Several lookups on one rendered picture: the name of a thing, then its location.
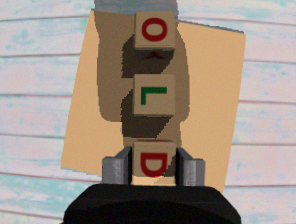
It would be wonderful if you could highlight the brown block with dark red letter d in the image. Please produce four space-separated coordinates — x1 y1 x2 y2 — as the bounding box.
132 139 176 186

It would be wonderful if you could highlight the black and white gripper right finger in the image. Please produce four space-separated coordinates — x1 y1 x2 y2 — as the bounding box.
175 147 205 186

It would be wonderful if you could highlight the tan flat mat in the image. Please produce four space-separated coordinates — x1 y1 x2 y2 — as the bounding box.
61 11 246 195

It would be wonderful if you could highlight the tan wooden block with red letter o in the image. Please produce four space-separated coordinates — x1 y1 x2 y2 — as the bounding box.
134 12 175 60

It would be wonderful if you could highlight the tan block with green letter l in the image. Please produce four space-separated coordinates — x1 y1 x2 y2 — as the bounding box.
132 74 175 118

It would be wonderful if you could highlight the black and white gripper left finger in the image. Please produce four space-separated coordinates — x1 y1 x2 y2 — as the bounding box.
102 146 132 184

